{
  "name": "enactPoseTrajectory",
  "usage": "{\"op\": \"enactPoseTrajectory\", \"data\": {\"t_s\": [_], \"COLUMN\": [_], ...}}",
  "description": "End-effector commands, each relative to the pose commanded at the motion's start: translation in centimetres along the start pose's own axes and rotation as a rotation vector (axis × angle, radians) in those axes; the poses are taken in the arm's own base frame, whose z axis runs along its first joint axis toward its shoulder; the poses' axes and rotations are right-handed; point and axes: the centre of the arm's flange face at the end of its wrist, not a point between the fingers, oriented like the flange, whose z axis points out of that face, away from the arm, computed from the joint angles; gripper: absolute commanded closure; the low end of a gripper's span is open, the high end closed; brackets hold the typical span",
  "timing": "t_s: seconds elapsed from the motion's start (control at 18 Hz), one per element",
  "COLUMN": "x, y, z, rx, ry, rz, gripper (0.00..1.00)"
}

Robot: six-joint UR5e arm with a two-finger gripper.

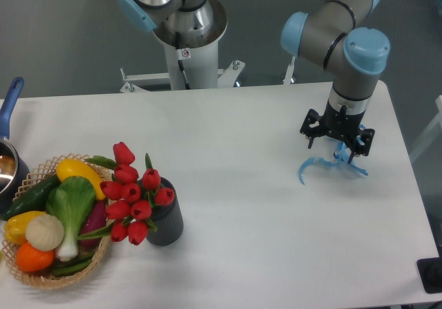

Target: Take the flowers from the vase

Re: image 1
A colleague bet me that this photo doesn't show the white garlic bulb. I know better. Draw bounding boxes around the white garlic bulb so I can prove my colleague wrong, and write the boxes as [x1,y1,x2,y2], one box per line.
[26,214,65,252]

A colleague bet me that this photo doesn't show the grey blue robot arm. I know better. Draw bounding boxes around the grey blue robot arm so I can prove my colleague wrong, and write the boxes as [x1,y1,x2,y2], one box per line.
[117,0,390,167]

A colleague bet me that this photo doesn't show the dark grey ribbed vase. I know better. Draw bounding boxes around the dark grey ribbed vase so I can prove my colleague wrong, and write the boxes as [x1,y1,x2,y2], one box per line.
[142,178,184,246]

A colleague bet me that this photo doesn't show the black device at edge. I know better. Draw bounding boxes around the black device at edge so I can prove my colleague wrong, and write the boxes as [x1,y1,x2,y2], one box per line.
[416,257,441,294]

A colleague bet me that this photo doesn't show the yellow squash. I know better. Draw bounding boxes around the yellow squash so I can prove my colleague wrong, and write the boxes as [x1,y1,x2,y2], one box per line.
[56,158,106,200]

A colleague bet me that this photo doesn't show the yellow bell pepper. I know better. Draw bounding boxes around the yellow bell pepper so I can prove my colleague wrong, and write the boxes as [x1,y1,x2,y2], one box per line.
[4,211,45,245]

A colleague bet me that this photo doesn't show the orange fruit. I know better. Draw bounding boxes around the orange fruit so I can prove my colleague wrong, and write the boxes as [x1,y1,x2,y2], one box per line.
[16,242,55,272]

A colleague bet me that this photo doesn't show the green cucumber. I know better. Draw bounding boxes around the green cucumber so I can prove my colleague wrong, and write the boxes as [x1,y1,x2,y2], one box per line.
[1,175,61,221]

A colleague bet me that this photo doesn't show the woven wicker basket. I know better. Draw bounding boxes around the woven wicker basket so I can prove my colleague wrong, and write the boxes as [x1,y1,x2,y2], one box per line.
[1,153,111,290]

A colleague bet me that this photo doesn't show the red tulip bouquet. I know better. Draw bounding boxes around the red tulip bouquet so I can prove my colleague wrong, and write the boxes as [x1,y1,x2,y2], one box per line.
[79,142,175,245]

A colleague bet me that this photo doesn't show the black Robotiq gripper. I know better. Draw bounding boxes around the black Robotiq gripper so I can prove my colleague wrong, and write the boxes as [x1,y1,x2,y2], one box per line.
[298,102,375,185]

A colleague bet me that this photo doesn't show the blue handled saucepan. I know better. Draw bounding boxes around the blue handled saucepan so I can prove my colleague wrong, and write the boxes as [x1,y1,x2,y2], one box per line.
[1,77,29,214]

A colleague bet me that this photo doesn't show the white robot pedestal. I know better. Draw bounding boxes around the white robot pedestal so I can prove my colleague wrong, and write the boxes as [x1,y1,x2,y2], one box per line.
[117,0,241,90]

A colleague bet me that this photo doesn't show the green bok choy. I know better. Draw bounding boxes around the green bok choy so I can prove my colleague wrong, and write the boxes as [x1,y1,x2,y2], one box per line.
[46,176,96,262]

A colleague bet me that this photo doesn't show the purple sweet potato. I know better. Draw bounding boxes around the purple sweet potato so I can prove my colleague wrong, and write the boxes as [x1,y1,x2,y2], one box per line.
[79,200,106,249]

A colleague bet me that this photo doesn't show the green bean pods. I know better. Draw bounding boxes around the green bean pods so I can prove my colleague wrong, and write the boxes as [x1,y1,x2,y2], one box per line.
[50,252,95,277]

